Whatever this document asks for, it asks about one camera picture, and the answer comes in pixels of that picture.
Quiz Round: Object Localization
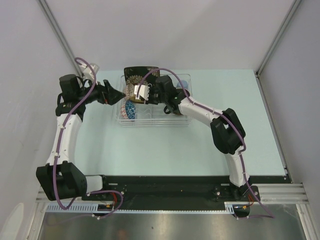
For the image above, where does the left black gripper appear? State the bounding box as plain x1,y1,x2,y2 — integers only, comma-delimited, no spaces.
77,76,125,106

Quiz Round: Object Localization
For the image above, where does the clear wire dish rack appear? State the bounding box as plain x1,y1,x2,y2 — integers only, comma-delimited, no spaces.
114,72,195,128

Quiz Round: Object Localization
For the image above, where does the beige patterned bowl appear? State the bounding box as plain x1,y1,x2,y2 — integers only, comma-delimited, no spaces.
123,83,136,100

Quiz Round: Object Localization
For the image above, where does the red black mug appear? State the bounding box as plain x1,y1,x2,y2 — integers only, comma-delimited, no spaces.
163,105,183,116

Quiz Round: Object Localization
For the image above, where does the light blue cup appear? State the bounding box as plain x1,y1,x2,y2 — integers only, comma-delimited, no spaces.
176,80,189,90

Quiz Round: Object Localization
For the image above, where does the blue patterned bowl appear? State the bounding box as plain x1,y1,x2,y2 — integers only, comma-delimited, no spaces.
120,100,136,121

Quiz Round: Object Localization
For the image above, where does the black floral square plate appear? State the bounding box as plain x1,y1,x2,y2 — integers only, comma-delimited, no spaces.
124,66,160,85

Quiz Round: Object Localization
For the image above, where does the yellow black saucer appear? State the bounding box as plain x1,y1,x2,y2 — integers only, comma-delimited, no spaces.
131,98,145,104

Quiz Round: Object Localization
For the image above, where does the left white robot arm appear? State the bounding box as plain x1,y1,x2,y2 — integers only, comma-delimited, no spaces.
36,74,125,201

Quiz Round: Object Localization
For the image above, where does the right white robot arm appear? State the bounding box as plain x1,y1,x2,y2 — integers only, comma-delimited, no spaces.
147,75,250,201

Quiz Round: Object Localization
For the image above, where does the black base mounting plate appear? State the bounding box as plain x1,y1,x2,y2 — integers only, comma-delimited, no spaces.
49,174,293,218

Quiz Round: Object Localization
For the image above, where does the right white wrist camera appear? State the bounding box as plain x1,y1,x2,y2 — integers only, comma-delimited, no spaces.
134,84,150,101

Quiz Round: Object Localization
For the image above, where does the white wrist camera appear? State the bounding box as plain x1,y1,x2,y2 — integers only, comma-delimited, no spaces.
79,63,100,82
134,84,150,101

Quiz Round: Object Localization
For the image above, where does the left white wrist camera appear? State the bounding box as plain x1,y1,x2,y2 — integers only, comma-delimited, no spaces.
79,63,100,82

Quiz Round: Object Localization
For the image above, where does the left aluminium corner post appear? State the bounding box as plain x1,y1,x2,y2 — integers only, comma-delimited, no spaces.
36,0,82,75

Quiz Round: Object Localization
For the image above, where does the aluminium corner post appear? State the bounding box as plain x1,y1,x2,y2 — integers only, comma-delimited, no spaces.
36,0,82,75
256,0,305,76

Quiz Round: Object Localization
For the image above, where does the white slotted cable duct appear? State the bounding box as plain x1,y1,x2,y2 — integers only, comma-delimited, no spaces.
46,203,234,215

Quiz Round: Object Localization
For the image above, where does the right aluminium corner post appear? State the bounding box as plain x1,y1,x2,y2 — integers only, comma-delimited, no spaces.
256,0,305,76

